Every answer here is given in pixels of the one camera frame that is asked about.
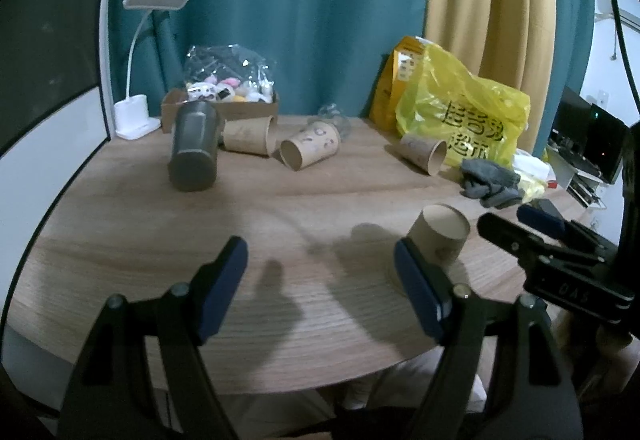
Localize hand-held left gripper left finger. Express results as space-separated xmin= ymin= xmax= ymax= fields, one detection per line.
xmin=60 ymin=236 xmax=249 ymax=440

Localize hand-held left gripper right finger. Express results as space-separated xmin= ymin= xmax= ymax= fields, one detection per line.
xmin=394 ymin=239 xmax=583 ymax=440

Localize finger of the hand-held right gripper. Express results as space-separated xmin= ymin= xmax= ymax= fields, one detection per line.
xmin=477 ymin=211 xmax=606 ymax=271
xmin=517 ymin=203 xmax=619 ymax=257

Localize brown paper cup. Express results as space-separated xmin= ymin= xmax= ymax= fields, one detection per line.
xmin=406 ymin=203 xmax=471 ymax=272
xmin=398 ymin=133 xmax=449 ymax=175
xmin=280 ymin=123 xmax=342 ymax=171
xmin=223 ymin=115 xmax=278 ymax=156

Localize yellow cloth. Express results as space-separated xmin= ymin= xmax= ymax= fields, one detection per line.
xmin=519 ymin=169 xmax=549 ymax=202

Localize grey gloves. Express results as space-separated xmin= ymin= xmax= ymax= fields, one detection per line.
xmin=458 ymin=157 xmax=522 ymax=209

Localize white tissue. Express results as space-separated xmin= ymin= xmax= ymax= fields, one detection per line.
xmin=511 ymin=147 xmax=552 ymax=182

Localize black laptop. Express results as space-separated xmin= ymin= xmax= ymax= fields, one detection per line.
xmin=547 ymin=85 xmax=632 ymax=211

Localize person's light trousers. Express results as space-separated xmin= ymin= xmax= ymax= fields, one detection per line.
xmin=342 ymin=350 xmax=488 ymax=418

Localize yellow plastic bag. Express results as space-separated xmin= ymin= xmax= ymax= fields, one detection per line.
xmin=396 ymin=42 xmax=531 ymax=169

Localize dark grey metal tumbler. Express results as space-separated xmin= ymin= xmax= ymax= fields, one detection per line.
xmin=167 ymin=101 xmax=223 ymax=193

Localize orange cardboard box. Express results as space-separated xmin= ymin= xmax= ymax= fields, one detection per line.
xmin=369 ymin=36 xmax=438 ymax=131

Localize clear plastic bottle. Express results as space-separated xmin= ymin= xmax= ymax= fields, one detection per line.
xmin=317 ymin=103 xmax=351 ymax=139

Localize white desk lamp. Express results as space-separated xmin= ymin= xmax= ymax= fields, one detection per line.
xmin=113 ymin=0 xmax=191 ymax=140

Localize clear bag of plush toys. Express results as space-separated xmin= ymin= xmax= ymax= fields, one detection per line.
xmin=182 ymin=44 xmax=278 ymax=104

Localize teal curtain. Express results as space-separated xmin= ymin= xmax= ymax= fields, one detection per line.
xmin=107 ymin=0 xmax=596 ymax=158

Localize black cable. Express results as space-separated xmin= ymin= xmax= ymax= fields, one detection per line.
xmin=599 ymin=0 xmax=640 ymax=121

